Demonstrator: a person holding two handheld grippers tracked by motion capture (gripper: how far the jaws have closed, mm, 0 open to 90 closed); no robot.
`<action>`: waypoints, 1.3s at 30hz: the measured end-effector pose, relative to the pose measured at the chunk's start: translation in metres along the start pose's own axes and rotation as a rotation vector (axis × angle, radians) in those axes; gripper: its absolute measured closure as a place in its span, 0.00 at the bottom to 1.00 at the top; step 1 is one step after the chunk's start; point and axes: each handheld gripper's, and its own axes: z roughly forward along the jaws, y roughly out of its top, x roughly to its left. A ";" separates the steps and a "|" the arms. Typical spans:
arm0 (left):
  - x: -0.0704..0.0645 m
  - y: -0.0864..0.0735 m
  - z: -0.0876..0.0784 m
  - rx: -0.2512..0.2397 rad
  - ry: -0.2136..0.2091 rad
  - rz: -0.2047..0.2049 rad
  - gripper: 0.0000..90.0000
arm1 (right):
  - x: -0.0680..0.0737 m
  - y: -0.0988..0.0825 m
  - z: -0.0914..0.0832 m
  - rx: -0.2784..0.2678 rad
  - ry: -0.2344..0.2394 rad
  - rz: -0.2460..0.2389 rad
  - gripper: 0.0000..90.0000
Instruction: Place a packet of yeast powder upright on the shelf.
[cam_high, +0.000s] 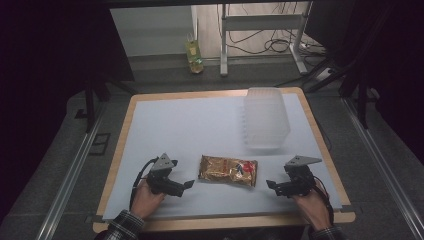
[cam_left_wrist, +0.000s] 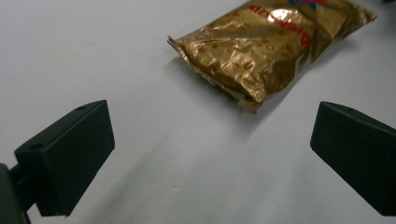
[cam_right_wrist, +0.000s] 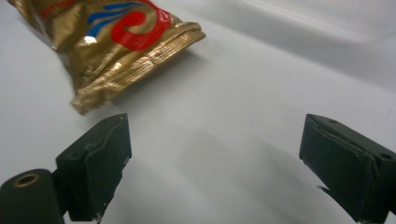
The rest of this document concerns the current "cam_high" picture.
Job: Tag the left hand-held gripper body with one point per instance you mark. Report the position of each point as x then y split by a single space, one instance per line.
160 175

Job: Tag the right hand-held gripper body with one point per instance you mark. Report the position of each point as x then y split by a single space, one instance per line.
299 176

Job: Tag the gold snack packet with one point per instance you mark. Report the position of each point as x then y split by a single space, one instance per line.
228 170

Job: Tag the clear plastic bin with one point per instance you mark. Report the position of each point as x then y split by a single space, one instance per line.
265 117

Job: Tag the person's left hand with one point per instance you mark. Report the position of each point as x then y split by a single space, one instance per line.
146 200

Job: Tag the person's right hand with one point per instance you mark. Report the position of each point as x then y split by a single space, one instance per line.
311 208

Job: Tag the white table mat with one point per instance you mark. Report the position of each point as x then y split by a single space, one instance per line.
216 140

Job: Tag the person's right plaid sleeve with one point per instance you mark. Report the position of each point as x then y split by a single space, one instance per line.
326 233

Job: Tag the person's plaid sleeve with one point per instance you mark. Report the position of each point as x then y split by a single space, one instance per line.
121 226
326 233

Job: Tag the person's left plaid sleeve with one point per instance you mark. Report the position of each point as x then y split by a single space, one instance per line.
121 226

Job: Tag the black floor socket plate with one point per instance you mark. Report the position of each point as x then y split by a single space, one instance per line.
100 143

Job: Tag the black stand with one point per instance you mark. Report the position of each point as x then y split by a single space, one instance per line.
353 76
95 96

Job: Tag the yellow-green bottle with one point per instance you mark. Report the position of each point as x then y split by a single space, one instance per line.
194 55

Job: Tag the metal floor rail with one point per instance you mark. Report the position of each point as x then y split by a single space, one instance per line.
70 180
383 166

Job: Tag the white metal desk frame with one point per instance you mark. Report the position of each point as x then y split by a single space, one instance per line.
256 23

